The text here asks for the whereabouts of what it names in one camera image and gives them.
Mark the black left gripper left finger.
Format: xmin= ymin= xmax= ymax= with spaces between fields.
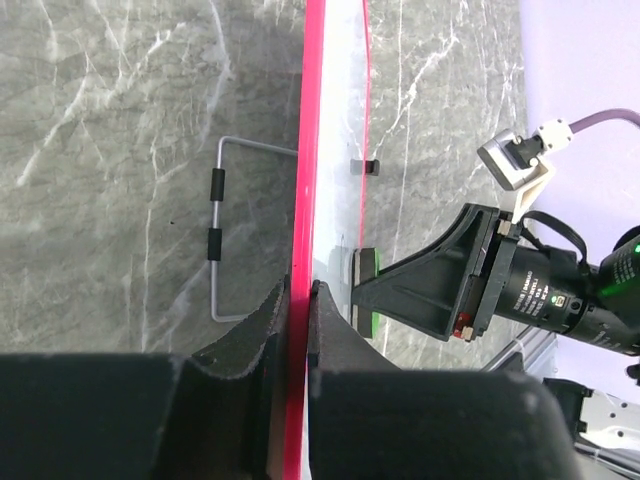
xmin=1 ymin=280 xmax=289 ymax=479

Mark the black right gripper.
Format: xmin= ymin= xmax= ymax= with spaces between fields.
xmin=371 ymin=203 xmax=639 ymax=356

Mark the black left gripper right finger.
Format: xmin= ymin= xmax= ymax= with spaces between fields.
xmin=308 ymin=282 xmax=578 ymax=479

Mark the green whiteboard eraser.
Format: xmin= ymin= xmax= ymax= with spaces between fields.
xmin=350 ymin=247 xmax=380 ymax=340

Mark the pink framed whiteboard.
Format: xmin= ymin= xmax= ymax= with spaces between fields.
xmin=280 ymin=1 xmax=371 ymax=479

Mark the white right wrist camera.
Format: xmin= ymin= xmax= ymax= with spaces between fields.
xmin=477 ymin=119 xmax=574 ymax=224

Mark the metal wire board stand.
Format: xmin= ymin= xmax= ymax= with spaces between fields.
xmin=206 ymin=135 xmax=380 ymax=323

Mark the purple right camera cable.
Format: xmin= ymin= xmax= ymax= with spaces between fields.
xmin=569 ymin=108 xmax=640 ymax=135

